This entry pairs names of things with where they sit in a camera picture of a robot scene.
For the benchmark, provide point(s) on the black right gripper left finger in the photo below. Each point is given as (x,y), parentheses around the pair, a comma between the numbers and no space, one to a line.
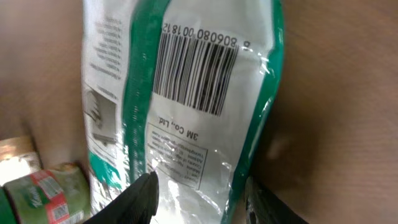
(135,205)

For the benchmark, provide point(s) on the green 3M wipes package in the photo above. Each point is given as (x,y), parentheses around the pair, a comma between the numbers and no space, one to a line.
(182,88)

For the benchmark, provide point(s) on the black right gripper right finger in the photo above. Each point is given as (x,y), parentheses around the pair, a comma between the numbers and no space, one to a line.
(264,207)

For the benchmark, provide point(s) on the green lid jar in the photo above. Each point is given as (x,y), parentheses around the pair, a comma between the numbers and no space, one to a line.
(60,194)

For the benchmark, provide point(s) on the white tube brown cap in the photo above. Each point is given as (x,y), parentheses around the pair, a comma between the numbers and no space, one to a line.
(18,158)

